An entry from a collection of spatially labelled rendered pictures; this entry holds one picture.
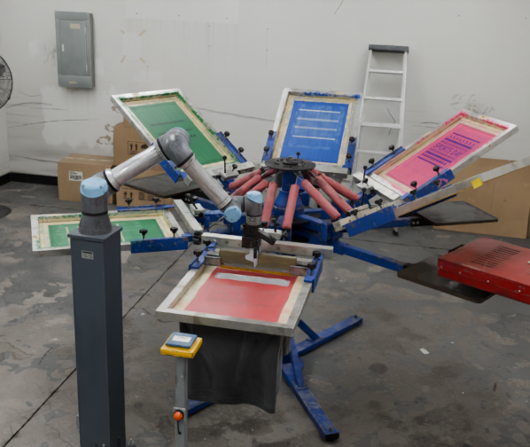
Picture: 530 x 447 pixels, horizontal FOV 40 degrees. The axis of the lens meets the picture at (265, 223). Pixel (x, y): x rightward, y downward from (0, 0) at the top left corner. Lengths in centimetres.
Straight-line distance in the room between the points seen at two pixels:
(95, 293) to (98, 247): 22
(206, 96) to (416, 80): 214
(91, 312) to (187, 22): 473
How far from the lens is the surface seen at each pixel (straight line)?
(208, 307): 319
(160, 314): 309
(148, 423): 416
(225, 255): 355
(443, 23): 735
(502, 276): 341
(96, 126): 825
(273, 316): 313
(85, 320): 352
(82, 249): 338
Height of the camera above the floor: 231
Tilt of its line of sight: 18 degrees down
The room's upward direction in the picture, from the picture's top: 2 degrees clockwise
